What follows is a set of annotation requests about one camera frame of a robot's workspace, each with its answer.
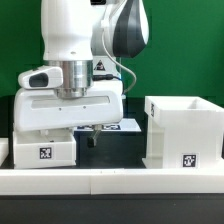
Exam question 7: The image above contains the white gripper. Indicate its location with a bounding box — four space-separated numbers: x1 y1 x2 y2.
14 81 123 147

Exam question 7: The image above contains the white drawer cabinet frame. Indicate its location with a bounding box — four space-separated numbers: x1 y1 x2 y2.
143 96 224 169

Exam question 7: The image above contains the white cable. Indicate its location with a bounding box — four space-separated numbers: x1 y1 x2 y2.
100 0 138 96

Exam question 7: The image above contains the fiducial marker sheet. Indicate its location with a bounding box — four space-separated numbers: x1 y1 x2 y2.
74 118 141 132

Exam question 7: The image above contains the black cable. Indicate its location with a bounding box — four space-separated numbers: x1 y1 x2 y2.
92 74 123 83

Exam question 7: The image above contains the white front barrier rail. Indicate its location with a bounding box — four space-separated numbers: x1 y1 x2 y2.
0 169 224 195

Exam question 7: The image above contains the white left barrier block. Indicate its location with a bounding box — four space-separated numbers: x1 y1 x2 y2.
0 138 9 166

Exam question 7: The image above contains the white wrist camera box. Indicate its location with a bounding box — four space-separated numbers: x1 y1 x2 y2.
18 66 63 90

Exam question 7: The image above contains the white front drawer box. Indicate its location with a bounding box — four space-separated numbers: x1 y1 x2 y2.
13 129 76 169

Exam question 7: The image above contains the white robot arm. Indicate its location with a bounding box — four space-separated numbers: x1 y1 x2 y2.
14 0 149 143

